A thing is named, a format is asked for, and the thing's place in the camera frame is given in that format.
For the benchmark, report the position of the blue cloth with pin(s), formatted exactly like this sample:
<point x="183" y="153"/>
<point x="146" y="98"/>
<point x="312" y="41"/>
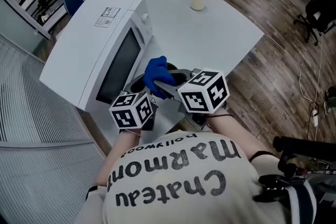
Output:
<point x="157" y="72"/>

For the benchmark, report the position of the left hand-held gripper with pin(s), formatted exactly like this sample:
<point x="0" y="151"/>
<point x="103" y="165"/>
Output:
<point x="130" y="112"/>

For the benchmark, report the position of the black clip mount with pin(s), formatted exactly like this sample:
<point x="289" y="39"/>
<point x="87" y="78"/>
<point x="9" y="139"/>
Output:
<point x="278" y="186"/>

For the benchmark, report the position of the person's left forearm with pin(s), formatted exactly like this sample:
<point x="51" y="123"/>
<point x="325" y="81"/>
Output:
<point x="120" y="149"/>

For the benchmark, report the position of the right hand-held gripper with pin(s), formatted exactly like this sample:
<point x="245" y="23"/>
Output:
<point x="202" y="94"/>

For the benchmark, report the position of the white microwave oven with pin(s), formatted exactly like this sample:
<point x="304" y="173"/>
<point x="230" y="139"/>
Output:
<point x="84" y="47"/>

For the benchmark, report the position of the person's right forearm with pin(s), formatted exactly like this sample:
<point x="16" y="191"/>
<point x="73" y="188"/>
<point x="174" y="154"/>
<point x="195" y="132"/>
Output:
<point x="231" y="131"/>

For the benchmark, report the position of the person's white printed shirt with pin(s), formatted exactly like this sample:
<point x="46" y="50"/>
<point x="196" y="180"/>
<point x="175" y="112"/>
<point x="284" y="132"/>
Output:
<point x="178" y="186"/>

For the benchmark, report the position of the white power strip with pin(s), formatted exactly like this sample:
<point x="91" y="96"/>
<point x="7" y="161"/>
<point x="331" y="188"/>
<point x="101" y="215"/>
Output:
<point x="315" y="118"/>

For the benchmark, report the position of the cream cup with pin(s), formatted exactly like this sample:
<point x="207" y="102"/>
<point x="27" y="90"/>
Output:
<point x="197" y="1"/>

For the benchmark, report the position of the black wrist band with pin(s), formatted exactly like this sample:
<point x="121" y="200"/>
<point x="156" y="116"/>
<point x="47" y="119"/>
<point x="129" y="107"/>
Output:
<point x="220" y="116"/>

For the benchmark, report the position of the black office chair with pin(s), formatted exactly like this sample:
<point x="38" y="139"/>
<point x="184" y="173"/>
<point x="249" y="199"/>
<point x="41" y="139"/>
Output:
<point x="320" y="13"/>

